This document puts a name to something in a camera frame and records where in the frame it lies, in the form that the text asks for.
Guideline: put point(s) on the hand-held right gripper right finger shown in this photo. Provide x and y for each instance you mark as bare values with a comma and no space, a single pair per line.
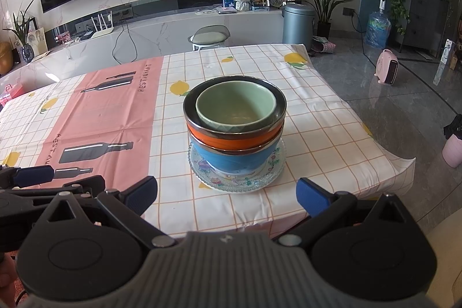
312,198

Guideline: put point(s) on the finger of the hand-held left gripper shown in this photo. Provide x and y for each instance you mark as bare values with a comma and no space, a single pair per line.
86,185
34,176

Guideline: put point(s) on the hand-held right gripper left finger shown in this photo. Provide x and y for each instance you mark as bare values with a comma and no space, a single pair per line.
142,194

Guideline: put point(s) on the clear patterned glass plate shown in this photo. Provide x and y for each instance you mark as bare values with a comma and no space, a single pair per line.
234,187

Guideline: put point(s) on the white fruit-painted plate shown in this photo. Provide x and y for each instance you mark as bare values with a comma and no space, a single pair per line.
231,179

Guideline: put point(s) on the blue steel bowl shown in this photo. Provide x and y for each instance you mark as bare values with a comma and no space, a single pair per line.
234,160

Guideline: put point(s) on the orange steel bowl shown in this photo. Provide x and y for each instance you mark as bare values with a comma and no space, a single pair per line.
216,142

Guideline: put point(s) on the green ceramic bowl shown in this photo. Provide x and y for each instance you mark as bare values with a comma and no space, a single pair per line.
234,102

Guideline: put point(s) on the person's left hand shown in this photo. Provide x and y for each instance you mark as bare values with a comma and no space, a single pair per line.
6,279

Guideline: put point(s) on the printed checkered tablecloth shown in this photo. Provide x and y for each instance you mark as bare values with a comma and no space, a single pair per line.
325,120

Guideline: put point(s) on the pink storage box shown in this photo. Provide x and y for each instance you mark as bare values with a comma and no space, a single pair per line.
11,93

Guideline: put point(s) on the plant in glass vase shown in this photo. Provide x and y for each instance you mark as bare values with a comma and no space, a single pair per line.
27,53

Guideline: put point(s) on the framed pencil drawing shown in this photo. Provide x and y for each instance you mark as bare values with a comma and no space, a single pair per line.
36,40

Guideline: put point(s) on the pink picture card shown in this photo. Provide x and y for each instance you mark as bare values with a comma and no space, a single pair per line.
62,39

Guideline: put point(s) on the pink waste bin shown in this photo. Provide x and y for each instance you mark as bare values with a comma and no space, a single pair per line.
453,152

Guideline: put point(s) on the black set-top box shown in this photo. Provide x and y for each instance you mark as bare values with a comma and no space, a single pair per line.
87,36

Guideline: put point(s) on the pink fan heater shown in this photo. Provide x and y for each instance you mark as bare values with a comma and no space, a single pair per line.
386,68

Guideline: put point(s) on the white router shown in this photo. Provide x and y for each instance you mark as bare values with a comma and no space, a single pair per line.
103,34

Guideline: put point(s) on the white marble television console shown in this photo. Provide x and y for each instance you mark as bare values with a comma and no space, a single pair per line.
162,33

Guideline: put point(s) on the potted snake plant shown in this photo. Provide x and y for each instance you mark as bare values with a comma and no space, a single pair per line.
323,29

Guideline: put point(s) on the grey stool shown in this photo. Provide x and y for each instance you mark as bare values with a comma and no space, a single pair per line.
209,38

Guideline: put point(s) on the grey trash can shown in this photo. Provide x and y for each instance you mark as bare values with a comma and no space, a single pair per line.
297,26

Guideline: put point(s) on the blue water jug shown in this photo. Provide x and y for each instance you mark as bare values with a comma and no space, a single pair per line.
377,30

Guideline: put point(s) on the white product package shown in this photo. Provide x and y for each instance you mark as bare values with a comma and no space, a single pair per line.
444,58

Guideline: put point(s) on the white flat device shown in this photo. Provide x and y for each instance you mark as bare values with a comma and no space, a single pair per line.
226,10

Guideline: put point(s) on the dark grey cabinet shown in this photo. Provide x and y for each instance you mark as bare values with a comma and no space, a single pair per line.
422,15

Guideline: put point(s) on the wall socket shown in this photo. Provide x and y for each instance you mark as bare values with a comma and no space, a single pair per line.
349,11

